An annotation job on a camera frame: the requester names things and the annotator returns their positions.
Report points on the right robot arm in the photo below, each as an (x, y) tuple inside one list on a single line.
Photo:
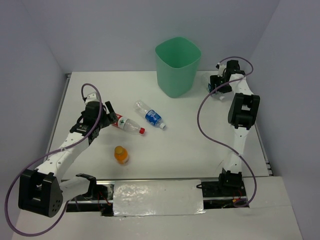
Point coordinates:
[(241, 116)]

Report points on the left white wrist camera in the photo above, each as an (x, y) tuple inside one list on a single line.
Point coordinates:
[(92, 97)]

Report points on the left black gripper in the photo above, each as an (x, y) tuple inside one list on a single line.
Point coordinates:
[(111, 118)]

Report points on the metal base rail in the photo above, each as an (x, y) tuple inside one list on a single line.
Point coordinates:
[(103, 202)]

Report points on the clear bottle green-blue label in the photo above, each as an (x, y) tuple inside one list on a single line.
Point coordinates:
[(206, 82)]

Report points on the clear bottle blue label white cap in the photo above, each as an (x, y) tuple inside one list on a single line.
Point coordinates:
[(149, 114)]

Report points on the clear bottle red label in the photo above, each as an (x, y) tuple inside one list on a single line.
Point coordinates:
[(128, 125)]

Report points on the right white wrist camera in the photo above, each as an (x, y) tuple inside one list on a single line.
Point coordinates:
[(221, 69)]

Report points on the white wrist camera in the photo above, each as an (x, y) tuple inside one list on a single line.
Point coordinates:
[(92, 97), (221, 69)]

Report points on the green plastic bin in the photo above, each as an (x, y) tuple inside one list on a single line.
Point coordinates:
[(177, 61)]

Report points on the orange juice bottle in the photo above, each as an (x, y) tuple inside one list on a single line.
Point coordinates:
[(121, 155)]

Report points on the silver tape panel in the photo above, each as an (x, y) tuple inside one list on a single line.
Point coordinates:
[(157, 198)]

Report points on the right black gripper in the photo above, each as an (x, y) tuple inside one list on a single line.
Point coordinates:
[(214, 79)]

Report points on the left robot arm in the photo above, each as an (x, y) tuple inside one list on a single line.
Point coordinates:
[(42, 190)]

